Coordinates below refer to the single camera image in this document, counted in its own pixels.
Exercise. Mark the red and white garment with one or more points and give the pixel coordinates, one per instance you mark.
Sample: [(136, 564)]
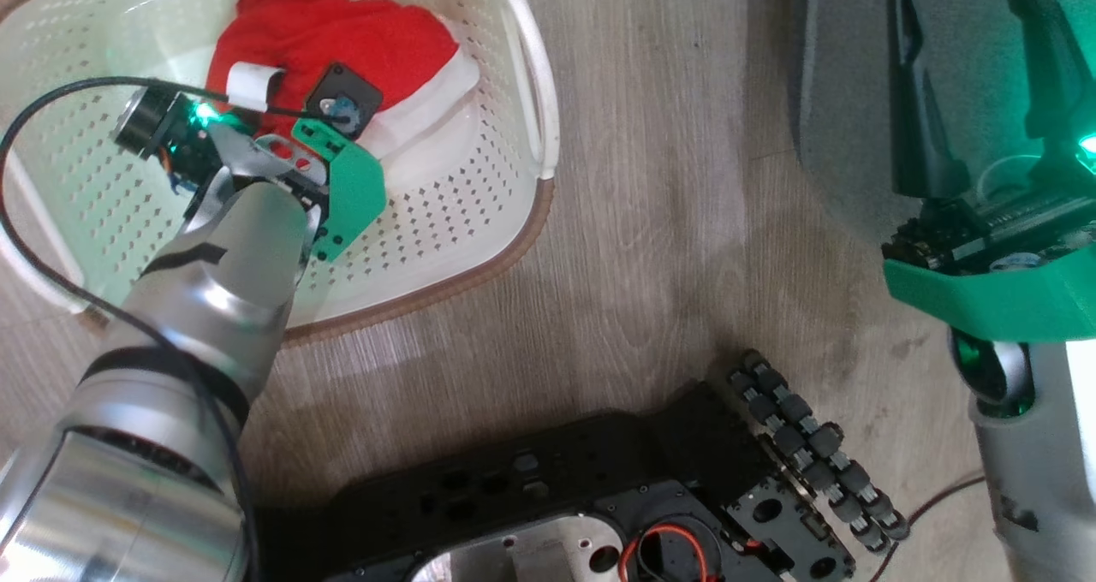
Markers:
[(342, 34)]

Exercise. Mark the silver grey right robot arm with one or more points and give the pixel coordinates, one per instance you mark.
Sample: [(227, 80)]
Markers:
[(1040, 471)]

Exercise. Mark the black square wrist camera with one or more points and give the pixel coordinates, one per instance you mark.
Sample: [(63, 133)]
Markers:
[(344, 98)]

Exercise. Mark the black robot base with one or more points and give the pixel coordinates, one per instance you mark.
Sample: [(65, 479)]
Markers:
[(556, 496)]

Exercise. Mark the black roller omni wheel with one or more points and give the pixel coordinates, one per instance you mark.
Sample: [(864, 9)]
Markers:
[(818, 445)]

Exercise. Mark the white perforated laundry basket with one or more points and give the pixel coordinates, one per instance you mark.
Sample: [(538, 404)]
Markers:
[(445, 197)]

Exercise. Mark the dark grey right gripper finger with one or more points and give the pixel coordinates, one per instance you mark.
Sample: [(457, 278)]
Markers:
[(920, 111), (1053, 60)]

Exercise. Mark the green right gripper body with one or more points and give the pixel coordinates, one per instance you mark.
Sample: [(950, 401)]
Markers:
[(993, 295)]

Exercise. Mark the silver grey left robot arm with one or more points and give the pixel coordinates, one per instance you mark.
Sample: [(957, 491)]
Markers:
[(171, 359)]

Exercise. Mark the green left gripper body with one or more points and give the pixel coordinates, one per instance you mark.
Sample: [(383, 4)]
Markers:
[(351, 188)]

